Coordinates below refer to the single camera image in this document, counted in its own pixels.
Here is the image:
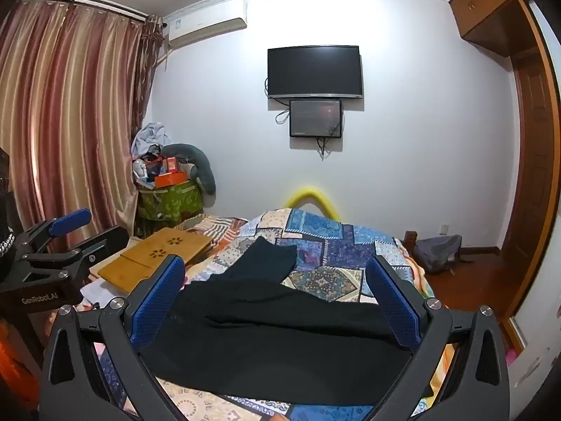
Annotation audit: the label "white air conditioner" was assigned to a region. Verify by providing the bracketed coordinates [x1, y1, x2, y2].
[165, 0, 247, 49]

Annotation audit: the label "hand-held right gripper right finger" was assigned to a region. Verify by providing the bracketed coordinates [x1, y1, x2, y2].
[365, 255, 511, 421]

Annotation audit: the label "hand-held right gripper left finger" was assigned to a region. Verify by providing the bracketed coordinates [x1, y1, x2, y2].
[39, 254, 187, 421]

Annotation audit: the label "striped pink curtain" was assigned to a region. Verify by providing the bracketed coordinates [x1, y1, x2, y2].
[0, 0, 161, 253]

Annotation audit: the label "orange green fleece blanket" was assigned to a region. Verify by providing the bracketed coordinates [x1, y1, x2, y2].
[407, 254, 435, 300]

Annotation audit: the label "blue patchwork blanket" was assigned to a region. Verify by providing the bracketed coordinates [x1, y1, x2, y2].
[83, 208, 457, 421]

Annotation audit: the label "green fabric storage box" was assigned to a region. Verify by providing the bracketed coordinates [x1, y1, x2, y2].
[137, 178, 205, 234]

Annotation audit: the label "orange box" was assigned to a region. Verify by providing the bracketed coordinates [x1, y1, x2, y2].
[154, 171, 187, 188]

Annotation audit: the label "white papers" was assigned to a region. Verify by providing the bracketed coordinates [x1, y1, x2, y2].
[81, 278, 132, 313]

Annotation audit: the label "grey backpack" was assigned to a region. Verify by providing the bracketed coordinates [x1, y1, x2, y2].
[413, 234, 464, 275]

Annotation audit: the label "grey neck pillow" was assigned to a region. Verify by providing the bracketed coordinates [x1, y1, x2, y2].
[161, 143, 217, 196]

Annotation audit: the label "pale blue clothes pile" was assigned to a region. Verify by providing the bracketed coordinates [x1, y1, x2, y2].
[131, 122, 173, 159]

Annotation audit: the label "small black wall monitor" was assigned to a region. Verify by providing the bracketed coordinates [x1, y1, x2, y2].
[289, 99, 343, 139]

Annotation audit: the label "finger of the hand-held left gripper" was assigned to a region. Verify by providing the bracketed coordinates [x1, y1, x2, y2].
[30, 226, 131, 291]
[16, 209, 94, 256]

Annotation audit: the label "curtain rod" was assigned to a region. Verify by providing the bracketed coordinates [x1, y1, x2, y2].
[20, 0, 150, 21]

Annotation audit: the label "bamboo lap desk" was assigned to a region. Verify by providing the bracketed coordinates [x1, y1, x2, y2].
[97, 227, 212, 294]

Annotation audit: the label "black pants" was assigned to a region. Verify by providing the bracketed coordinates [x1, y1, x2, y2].
[140, 236, 422, 407]

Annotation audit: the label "wooden wardrobe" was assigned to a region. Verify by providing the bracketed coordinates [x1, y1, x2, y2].
[449, 0, 561, 321]

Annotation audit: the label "black wall television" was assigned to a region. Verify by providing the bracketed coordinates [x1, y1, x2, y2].
[268, 45, 364, 99]

